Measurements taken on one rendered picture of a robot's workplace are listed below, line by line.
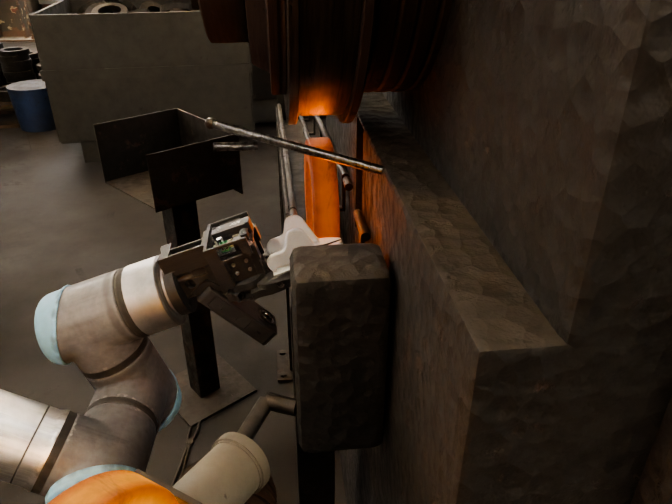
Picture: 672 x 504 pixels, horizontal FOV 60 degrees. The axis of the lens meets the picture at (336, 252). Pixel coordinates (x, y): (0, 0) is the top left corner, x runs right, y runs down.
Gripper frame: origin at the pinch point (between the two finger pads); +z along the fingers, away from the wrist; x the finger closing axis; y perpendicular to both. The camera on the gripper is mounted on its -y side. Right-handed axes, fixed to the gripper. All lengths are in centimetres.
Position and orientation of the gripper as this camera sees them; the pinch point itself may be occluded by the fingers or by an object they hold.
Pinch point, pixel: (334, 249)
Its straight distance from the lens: 71.0
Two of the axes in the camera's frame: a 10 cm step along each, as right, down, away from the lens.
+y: -3.1, -8.1, -4.9
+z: 9.5, -3.2, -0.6
